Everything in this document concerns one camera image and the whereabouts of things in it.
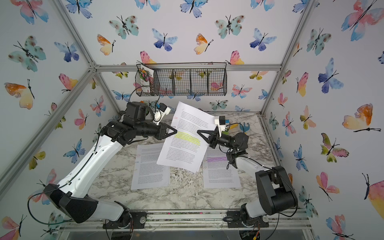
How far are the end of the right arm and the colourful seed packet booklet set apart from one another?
0.45m

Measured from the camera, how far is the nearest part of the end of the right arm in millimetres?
671

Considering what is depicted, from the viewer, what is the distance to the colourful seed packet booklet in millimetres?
881
